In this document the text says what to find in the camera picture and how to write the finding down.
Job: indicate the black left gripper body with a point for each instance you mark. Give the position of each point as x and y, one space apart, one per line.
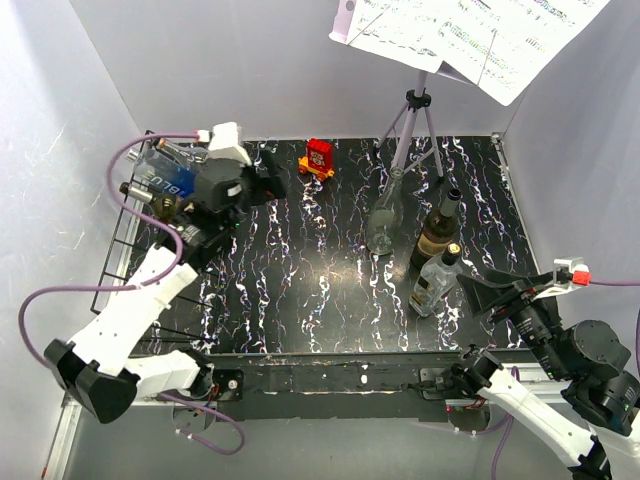
253 190

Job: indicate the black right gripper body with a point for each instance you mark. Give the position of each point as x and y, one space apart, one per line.
538 325

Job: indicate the clear square liquor bottle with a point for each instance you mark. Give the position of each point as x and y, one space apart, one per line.
437 277

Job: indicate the dark red wine bottle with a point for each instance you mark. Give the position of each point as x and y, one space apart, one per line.
438 230

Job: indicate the green white wine bottle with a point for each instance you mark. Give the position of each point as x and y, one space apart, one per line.
164 207

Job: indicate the clear round glass bottle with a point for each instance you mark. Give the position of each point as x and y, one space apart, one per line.
386 216

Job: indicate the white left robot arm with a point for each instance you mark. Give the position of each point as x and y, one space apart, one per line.
96 366

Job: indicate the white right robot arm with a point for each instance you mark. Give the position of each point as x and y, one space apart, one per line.
592 423

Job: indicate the clear glass bottle top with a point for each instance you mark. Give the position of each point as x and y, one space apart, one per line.
184 155

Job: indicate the blue clear vodka bottle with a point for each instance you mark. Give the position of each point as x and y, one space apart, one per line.
161 172

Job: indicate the red yellow toy brick car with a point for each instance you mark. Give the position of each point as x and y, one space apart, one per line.
318 160

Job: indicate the lilac music stand tripod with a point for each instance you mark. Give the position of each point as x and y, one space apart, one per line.
416 100

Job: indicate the white sheet music pages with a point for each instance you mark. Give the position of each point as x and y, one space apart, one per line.
500 46

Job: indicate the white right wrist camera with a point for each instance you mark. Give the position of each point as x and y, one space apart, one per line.
566 276

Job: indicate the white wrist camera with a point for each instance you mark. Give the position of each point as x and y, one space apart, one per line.
566 276
224 141

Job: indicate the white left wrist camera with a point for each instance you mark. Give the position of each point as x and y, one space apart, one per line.
224 141

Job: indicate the black wire wine rack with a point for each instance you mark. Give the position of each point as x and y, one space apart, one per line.
198 316

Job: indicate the black metal base frame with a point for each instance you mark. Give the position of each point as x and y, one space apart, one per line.
342 386

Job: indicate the aluminium rail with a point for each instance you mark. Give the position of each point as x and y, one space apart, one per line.
62 443

